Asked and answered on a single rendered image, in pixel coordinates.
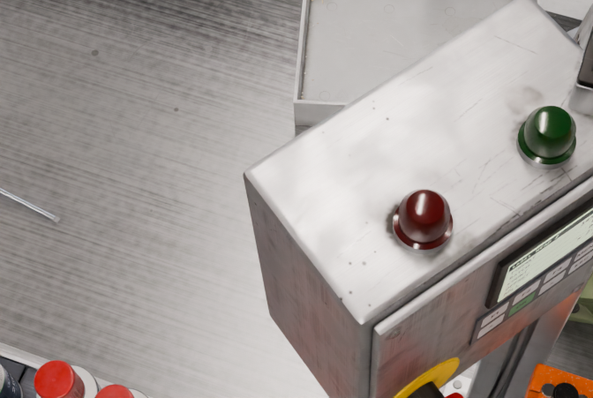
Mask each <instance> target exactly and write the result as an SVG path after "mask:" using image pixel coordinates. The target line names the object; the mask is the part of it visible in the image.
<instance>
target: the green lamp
mask: <svg viewBox="0 0 593 398"><path fill-rule="evenodd" d="M575 134H576V124H575V121H574V119H573V118H572V116H571V115H570V114H569V113H568V112H567V111H565V110H564V109H562V108H560V107H557V106H543V107H539V108H537V109H535V110H533V111H532V112H531V113H530V114H529V116H528V118H527V120H526V121H525V122H524V123H523V124H522V126H521V128H520V130H519V132H518V135H517V140H516V146H517V150H518V152H519V155H520V156H521V158H522V159H523V160H524V161H525V162H527V163H528V164H529V165H531V166H532V167H535V168H537V169H547V170H550V169H557V168H560V167H562V166H564V165H565V164H566V163H568V162H569V160H570V159H571V158H572V155H573V153H574V150H575V147H576V137H575Z"/></svg>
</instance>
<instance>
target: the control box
mask: <svg viewBox="0 0 593 398"><path fill-rule="evenodd" d="M583 52H584V50H583V49H582V48H581V47H580V46H579V45H578V44H577V43H576V41H575V40H574V39H573V38H572V37H571V36H570V35H569V34H568V33H567V32H566V31H565V30H564V29H563V28H562V27H561V26H560V25H559V24H558V23H557V22H556V21H555V20H554V19H553V18H552V17H551V16H550V15H549V14H548V13H547V12H546V11H545V10H544V9H543V8H542V7H541V6H540V5H539V4H538V3H537V2H536V1H535V0H513V1H512V2H510V3H508V4H506V5H505V6H503V7H502V8H500V9H498V10H497V11H495V12H494V13H492V14H491V15H489V16H488V17H486V18H484V19H482V20H481V21H479V22H478V23H476V24H475V25H474V26H472V27H470V28H468V29H467V30H465V31H464V32H462V33H460V34H458V35H457V36H455V37H454V38H453V39H451V40H450V41H448V42H446V43H444V44H443V45H441V46H440V47H438V48H436V49H435V50H433V51H432V52H430V53H429V54H427V55H426V56H424V57H422V58H420V59H419V60H417V61H416V62H414V63H413V64H411V65H410V66H408V67H406V68H405V69H403V70H402V71H399V72H398V73H396V74H395V75H394V76H393V77H391V78H389V79H387V80H386V81H384V82H382V83H381V84H379V85H378V86H376V87H374V88H373V89H372V90H370V91H369V92H367V93H365V94H363V95H362V96H360V97H358V98H357V99H355V100H354V101H352V102H351V103H349V104H348V105H346V106H344V107H343V108H341V109H339V110H338V111H336V112H334V113H333V114H332V115H331V116H328V117H327V118H325V119H324V120H322V121H320V122H319V123H317V124H315V125H313V127H311V128H310V129H308V130H307V131H304V132H303V133H301V134H300V135H298V136H296V137H295V138H293V139H292V140H290V141H289V142H287V143H286V144H284V145H283V146H280V147H279V148H277V149H276V150H274V151H273V152H272V153H270V154H268V155H266V156H265V157H263V158H262V159H260V160H258V161H256V162H255V163H253V164H252V165H251V166H249V167H248V168H247V169H246V171H245V172H244V173H243V177H244V185H245V190H246V195H247V199H248V204H249V208H250V214H251V222H252V227H253V232H254V236H255V241H256V246H257V251H258V255H259V264H260V269H261V273H262V279H263V283H264V288H265V292H266V301H267V306H268V310H269V315H270V317H271V318H272V320H273V321H274V323H275V324H276V325H277V326H278V327H279V329H280V330H281V332H282V333H283V334H284V336H285V337H286V339H287V340H288V341H289V343H290V344H291V346H292V347H293V349H294V350H295V351H296V353H297V354H298V355H299V356H300V358H301V359H302V360H303V362H304V364H305V365H306V366H307V368H308V369H309V370H310V372H311V373H312V375H313V376H314V378H315V379H316V380H317V381H318V383H319V384H320V385H321V387H322V388H323V389H324V391H325V392H326V394H327V395H328V397H329V398H407V397H408V396H409V395H411V394H412V393H413V392H414V391H416V390H417V389H418V388H420V387H421V386H422V385H424V384H426V383H428V382H430V381H433V383H434V384H435V385H436V386H437V388H438V389H441V388H442V387H443V386H444V385H446V384H447V383H448V382H450V381H451V380H453V379H454V378H456V377H457V376H459V375H460V374H461V373H463V372H464V371H466V370H467V369H469V368H470V366H472V365H473V364H475V363H476V362H478V361H479V360H481V359H482V358H483V357H485V356H487V355H488V354H489V353H491V352H492V351H494V350H495V349H496V348H497V347H498V346H500V345H501V344H503V343H504V342H506V341H507V340H509V339H510V338H511V337H513V336H514V335H516V334H517V333H519V332H520V331H522V330H523V328H525V327H527V326H528V325H529V324H531V323H532V322H534V321H535V320H536V319H538V318H539V317H541V316H542V315H544V314H545V313H546V312H548V311H549V310H550V309H551V308H553V307H554V306H556V305H557V304H559V303H560V302H562V301H563V300H564V299H566V298H567V297H569V296H570V295H572V294H573V293H576V292H578V291H579V290H580V289H581V288H582V286H583V284H584V283H585V281H586V279H587V277H588V275H589V272H590V270H591V268H592V267H593V259H592V260H591V261H589V262H588V263H586V264H585V265H584V266H582V267H580V268H579V269H578V270H576V271H575V272H573V273H572V274H570V275H569V276H568V277H567V278H565V279H564V280H563V281H561V282H559V283H558V284H557V285H555V286H554V287H552V288H551V289H549V290H548V291H546V292H545V293H544V294H543V295H542V296H540V297H539V298H537V299H536V300H534V301H533V302H532V303H530V304H528V305H527V306H526V307H524V308H523V309H521V310H520V311H519V312H517V313H516V314H515V315H514V316H512V317H511V318H509V319H507V320H506V321H505V322H503V323H502V324H500V325H499V326H498V327H496V328H494V329H493V330H492V331H491V332H490V333H488V334H487V335H485V336H484V337H482V338H481V339H480V340H478V341H477V342H475V343H474V344H472V345H471V346H470V345H469V342H470V338H471V335H472V333H473V329H474V326H475V324H476V321H477V319H478V318H480V317H481V316H483V315H484V314H485V313H487V312H488V311H489V310H490V309H487V308H486V307H485V306H484V305H485V302H486V299H487V297H488V293H489V290H490V287H491V285H492V279H493V276H494V274H495V271H496V267H497V265H498V263H499V262H500V261H501V260H503V259H504V258H505V257H507V256H508V255H510V254H511V253H512V252H514V251H516V250H517V249H519V248H520V247H522V246H523V245H524V244H526V243H527V242H528V241H530V240H531V239H532V238H534V237H536V236H537V235H539V234H540V233H542V232H543V231H544V230H546V229H548V228H549V227H551V225H552V224H554V223H555V222H557V221H559V220H560V219H562V218H563V217H564V216H566V215H567V214H569V213H571V212H572V211H573V210H575V209H576V208H577V207H579V206H580V205H582V204H583V203H584V202H586V201H587V200H589V199H591V198H592V197H593V116H591V115H588V114H584V113H582V112H578V111H575V110H571V109H570V108H569V107H568V106H567V105H568V102H569V99H570V96H571V93H572V90H573V87H574V82H575V79H576V76H577V73H578V71H579V68H580V66H581V63H582V55H583ZM543 106H557V107H560V108H562V109H564V110H565V111H567V112H568V113H569V114H570V115H571V116H572V118H573V119H574V121H575V124H576V134H575V137H576V147H575V150H574V153H573V155H572V158H571V159H570V160H569V162H568V163H566V164H565V165H564V166H562V167H560V168H557V169H550V170H547V169H537V168H535V167H532V166H531V165H529V164H528V163H527V162H525V161H524V160H523V159H522V158H521V156H520V155H519V152H518V150H517V146H516V140H517V135H518V132H519V130H520V128H521V126H522V124H523V123H524V122H525V121H526V120H527V118H528V116H529V114H530V113H531V112H532V111H533V110H535V109H537V108H539V107H543ZM417 189H430V190H434V191H437V192H438V193H440V194H441V195H442V196H443V197H444V198H445V199H446V200H447V202H448V204H449V206H450V211H451V215H452V217H453V230H452V234H451V237H450V239H449V241H448V242H447V244H446V245H445V246H444V247H443V248H442V249H440V250H439V251H437V252H434V253H431V254H416V253H413V252H410V251H407V250H406V249H405V248H403V247H402V246H401V245H400V244H399V243H398V241H397V240H396V238H395V236H394V231H393V220H394V213H395V211H396V209H397V207H398V206H399V205H400V203H401V202H402V199H403V198H404V197H405V196H406V195H407V194H408V193H409V192H411V191H414V190H417ZM590 239H591V238H590ZM587 241H589V240H587ZM587 241H586V242H587ZM586 242H584V243H583V244H585V243H586ZM581 245H582V244H581ZM581 245H580V246H581ZM580 246H578V247H577V248H579V247H580ZM577 248H576V249H577ZM576 249H574V250H576ZM572 252H573V251H572ZM570 253H571V252H569V253H568V254H570ZM566 256H567V255H566ZM566 256H565V257H566ZM565 257H563V258H565ZM563 258H562V259H563ZM560 260H561V259H560ZM557 262H559V261H557ZM557 262H556V263H557ZM556 263H554V264H553V265H555V264H556ZM553 265H552V266H553ZM552 266H551V267H552ZM549 268H550V267H548V268H547V269H549ZM547 269H546V270H547ZM546 270H544V271H546ZM542 273H543V272H542ZM539 275H540V274H539ZM536 277H537V276H536ZM536 277H535V278H536ZM535 278H533V279H532V280H534V279H535ZM532 280H531V281H532ZM531 281H529V282H531ZM529 282H527V283H529ZM527 283H526V284H527ZM526 284H524V285H523V286H525V285H526ZM523 286H522V287H523ZM522 287H521V288H522ZM518 290H519V289H518ZM516 291H517V290H516ZM516 291H515V292H516ZM513 294H514V293H512V294H511V295H513ZM511 295H509V296H508V297H510V296H511ZM506 298H507V297H506ZM506 298H505V299H506ZM505 299H503V300H502V301H504V300H505ZM502 301H501V302H502ZM501 302H499V303H501ZM496 305H498V304H496ZM496 305H495V306H496ZM495 306H493V307H495ZM493 307H492V308H493ZM492 308H491V309H492Z"/></svg>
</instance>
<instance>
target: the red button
mask: <svg viewBox="0 0 593 398"><path fill-rule="evenodd" d="M407 398H464V397H463V396H462V395H461V394H459V393H457V392H456V393H452V394H450V395H448V396H446V397H445V396H444V395H443V394H442V393H441V392H440V391H439V389H438V388H437V386H436V385H435V384H434V383H433V381H430V382H428V383H426V384H424V385H422V386H421V387H420V388H418V389H417V390H416V391H414V392H413V393H412V394H411V395H409V396H408V397H407Z"/></svg>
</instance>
